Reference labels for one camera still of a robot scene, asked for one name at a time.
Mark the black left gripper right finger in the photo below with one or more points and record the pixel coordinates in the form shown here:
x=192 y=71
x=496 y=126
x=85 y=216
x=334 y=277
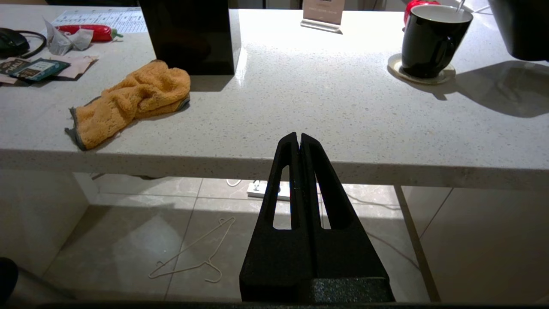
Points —
x=343 y=257

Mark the orange terry cloth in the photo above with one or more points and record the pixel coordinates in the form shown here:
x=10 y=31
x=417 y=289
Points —
x=136 y=98

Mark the red tomato shaped timer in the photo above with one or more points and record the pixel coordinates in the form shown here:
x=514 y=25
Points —
x=410 y=9

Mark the black glossy tissue box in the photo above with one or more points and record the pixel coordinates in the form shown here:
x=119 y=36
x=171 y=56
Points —
x=188 y=37

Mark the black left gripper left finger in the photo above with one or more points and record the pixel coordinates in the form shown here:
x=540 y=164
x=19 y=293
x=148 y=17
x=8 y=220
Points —
x=274 y=257

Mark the teal card packet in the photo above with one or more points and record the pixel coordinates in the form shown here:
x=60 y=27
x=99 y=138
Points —
x=41 y=68

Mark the black rounded object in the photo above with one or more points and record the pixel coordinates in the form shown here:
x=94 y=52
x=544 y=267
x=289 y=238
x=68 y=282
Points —
x=6 y=279

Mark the dark printed packet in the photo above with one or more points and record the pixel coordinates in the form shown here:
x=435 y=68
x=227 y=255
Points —
x=12 y=66

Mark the red chili pepper toy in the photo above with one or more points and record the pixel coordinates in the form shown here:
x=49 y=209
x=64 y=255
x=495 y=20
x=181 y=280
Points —
x=87 y=32

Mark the black computer mouse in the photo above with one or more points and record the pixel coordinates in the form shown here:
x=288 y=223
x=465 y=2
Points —
x=12 y=41

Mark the pink paper envelope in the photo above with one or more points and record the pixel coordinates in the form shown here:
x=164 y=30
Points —
x=80 y=65

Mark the black electric kettle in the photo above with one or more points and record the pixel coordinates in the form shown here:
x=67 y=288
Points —
x=523 y=30

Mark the round white coaster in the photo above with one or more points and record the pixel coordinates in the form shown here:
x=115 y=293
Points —
x=393 y=63

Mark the QR code sign card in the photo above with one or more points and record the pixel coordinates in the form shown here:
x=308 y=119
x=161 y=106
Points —
x=321 y=12

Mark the crumpled white paper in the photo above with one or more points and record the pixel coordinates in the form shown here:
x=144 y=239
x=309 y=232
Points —
x=62 y=41

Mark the white power strip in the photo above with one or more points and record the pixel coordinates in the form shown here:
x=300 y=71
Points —
x=261 y=191

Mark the printed white paper sheet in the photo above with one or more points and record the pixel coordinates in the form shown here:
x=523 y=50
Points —
x=105 y=19

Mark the black mug white inside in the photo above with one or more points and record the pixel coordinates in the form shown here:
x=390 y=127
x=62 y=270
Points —
x=431 y=43

